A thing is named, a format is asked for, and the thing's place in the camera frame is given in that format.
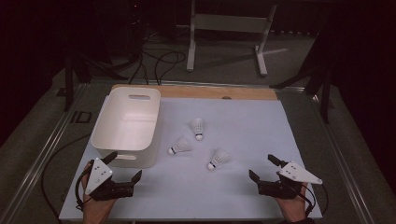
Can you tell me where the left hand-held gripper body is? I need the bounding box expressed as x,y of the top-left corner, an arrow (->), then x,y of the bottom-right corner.
84,157 -> 135,202

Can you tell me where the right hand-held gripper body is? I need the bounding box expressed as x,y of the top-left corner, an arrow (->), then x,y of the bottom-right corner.
257,161 -> 323,200

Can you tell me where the white plastic storage bin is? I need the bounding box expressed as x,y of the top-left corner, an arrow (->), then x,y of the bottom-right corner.
90,86 -> 163,170

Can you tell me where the white shuttlecock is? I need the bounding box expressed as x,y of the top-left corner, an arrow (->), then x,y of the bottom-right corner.
189,117 -> 205,142
167,136 -> 192,156
206,148 -> 232,172

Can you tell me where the person's right hand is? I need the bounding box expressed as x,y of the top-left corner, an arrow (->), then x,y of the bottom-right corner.
275,183 -> 309,223

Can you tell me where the person's left hand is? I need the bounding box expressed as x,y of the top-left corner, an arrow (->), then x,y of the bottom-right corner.
79,162 -> 118,224

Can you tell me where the light blue table mat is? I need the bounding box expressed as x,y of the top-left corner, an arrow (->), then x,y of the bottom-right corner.
58,95 -> 323,221

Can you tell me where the black tripod stand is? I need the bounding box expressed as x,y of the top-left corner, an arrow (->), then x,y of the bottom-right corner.
64,50 -> 129,112
270,29 -> 332,125

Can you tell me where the white metal stand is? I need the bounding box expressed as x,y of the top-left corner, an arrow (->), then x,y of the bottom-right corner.
186,0 -> 278,77

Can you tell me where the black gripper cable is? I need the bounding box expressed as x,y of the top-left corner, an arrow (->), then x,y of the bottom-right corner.
74,160 -> 94,213
297,183 -> 330,218

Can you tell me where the aluminium frame rail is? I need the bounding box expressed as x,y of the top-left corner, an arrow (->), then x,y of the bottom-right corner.
83,78 -> 307,94
306,92 -> 376,224
0,83 -> 88,224

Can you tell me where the black floor cable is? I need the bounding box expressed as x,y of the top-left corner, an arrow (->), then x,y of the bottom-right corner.
154,50 -> 187,86
129,31 -> 150,86
40,133 -> 92,220

